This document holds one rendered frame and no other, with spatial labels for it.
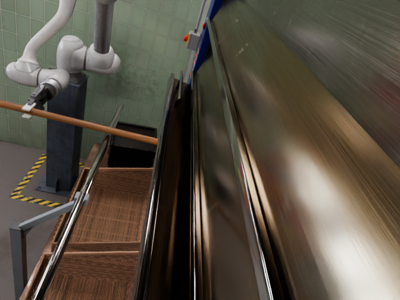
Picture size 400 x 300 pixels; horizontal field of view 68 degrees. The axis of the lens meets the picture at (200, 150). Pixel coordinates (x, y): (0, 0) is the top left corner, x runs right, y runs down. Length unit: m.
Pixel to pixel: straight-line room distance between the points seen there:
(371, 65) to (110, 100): 2.49
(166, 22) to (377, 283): 2.28
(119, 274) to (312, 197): 1.30
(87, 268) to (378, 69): 1.43
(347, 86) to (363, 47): 0.04
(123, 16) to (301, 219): 2.24
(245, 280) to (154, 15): 2.13
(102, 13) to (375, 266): 1.77
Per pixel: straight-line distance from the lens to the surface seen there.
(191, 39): 2.09
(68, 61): 2.18
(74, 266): 1.57
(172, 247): 0.74
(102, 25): 1.94
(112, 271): 1.55
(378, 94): 0.32
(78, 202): 1.11
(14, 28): 2.77
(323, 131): 0.41
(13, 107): 1.51
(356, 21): 0.40
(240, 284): 0.54
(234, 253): 0.58
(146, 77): 2.58
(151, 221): 0.74
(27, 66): 1.77
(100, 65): 2.13
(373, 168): 0.34
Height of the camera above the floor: 1.98
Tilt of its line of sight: 33 degrees down
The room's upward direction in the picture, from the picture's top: 20 degrees clockwise
